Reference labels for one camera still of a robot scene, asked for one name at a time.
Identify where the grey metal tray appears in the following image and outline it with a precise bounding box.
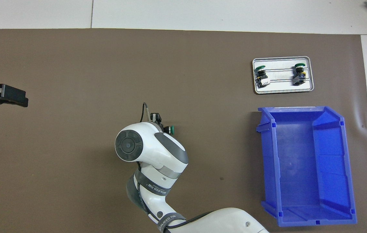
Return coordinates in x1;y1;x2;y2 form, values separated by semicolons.
252;56;314;94

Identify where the blue plastic storage bin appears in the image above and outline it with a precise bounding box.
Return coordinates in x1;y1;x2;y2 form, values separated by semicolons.
256;106;358;227

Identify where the brown paper table mat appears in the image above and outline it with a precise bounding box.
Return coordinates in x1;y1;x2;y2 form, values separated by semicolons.
0;28;367;233

